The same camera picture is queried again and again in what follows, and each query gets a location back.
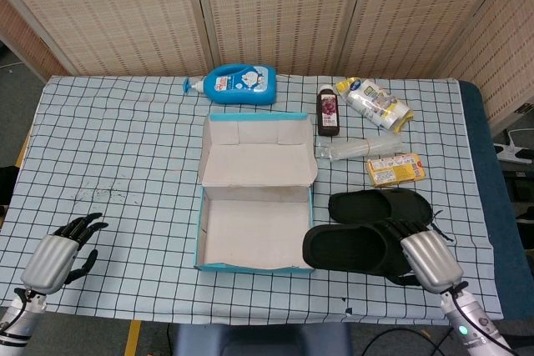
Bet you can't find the woven folding screen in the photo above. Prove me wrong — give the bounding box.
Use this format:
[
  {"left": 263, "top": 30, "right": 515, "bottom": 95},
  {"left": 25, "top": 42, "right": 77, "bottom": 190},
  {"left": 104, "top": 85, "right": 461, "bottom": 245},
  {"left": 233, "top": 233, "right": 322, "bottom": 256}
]
[{"left": 0, "top": 0, "right": 534, "bottom": 136}]

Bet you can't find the blue padded table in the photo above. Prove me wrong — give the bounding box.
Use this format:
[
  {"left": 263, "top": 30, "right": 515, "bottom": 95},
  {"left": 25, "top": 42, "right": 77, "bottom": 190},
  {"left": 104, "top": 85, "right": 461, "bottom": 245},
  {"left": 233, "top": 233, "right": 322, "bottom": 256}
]
[{"left": 458, "top": 80, "right": 534, "bottom": 322}]

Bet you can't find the black slipper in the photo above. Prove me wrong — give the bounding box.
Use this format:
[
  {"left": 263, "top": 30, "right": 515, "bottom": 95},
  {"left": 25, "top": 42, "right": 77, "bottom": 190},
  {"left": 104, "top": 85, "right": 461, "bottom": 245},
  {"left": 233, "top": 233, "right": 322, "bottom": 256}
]
[
  {"left": 328, "top": 189, "right": 434, "bottom": 226},
  {"left": 302, "top": 222, "right": 422, "bottom": 286}
]

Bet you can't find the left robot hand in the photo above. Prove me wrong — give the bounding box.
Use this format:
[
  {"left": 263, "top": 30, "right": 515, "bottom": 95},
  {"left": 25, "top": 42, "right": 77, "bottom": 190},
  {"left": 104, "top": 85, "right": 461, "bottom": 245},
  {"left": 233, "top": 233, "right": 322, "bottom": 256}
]
[{"left": 19, "top": 212, "right": 108, "bottom": 293}]

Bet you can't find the yellow flat packet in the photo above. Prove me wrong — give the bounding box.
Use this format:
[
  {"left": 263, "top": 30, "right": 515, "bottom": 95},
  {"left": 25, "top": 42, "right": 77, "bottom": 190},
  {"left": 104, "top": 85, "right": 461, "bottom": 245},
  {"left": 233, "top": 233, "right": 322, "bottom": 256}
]
[{"left": 365, "top": 153, "right": 427, "bottom": 188}]

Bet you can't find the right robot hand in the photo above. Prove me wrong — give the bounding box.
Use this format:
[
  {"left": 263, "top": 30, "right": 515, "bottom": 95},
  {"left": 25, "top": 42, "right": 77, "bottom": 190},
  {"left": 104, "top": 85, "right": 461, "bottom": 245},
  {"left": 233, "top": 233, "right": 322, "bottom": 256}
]
[{"left": 385, "top": 218, "right": 465, "bottom": 293}]

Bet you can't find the white yellow plastic package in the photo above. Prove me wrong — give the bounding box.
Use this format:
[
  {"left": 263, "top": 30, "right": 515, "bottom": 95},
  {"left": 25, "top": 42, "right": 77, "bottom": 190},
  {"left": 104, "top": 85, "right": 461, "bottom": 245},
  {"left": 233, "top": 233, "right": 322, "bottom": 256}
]
[{"left": 335, "top": 77, "right": 414, "bottom": 133}]

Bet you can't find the black thread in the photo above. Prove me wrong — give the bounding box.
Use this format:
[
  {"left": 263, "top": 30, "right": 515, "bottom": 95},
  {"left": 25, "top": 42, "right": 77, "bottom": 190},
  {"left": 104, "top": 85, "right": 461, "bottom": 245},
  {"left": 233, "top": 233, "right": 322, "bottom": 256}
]
[{"left": 429, "top": 208, "right": 456, "bottom": 244}]

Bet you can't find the dark juice bottle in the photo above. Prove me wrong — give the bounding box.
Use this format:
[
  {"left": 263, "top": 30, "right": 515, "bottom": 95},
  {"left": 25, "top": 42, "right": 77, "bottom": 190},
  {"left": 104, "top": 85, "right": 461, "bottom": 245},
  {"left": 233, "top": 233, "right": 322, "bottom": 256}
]
[{"left": 316, "top": 84, "right": 342, "bottom": 137}]

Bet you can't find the white chair base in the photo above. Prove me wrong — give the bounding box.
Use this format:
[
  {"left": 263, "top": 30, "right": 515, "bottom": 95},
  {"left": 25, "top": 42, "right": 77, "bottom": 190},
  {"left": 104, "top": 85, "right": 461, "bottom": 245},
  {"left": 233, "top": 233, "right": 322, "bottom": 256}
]
[{"left": 494, "top": 128, "right": 534, "bottom": 163}]

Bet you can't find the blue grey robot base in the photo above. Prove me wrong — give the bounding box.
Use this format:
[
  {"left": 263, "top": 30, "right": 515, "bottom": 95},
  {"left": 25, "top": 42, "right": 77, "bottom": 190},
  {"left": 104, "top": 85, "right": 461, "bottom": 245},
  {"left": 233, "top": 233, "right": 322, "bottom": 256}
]
[{"left": 173, "top": 324, "right": 354, "bottom": 356}]

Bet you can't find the blue detergent pump bottle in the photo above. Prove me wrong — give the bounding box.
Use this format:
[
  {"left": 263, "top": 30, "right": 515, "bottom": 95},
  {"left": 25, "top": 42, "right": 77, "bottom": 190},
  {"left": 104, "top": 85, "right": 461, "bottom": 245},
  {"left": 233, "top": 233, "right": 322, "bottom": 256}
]
[{"left": 182, "top": 64, "right": 278, "bottom": 106}]

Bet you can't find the checkered tablecloth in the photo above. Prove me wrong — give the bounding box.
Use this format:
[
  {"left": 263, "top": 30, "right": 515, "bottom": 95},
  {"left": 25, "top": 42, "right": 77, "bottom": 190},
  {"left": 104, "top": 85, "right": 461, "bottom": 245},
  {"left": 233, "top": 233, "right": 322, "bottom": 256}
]
[{"left": 0, "top": 75, "right": 504, "bottom": 326}]

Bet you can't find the blue cardboard shoe box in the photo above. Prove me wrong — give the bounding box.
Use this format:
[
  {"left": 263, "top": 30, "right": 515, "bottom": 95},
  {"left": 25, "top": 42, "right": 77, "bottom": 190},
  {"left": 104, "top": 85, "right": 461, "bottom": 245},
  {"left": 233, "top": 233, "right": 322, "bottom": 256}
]
[{"left": 194, "top": 113, "right": 318, "bottom": 276}]

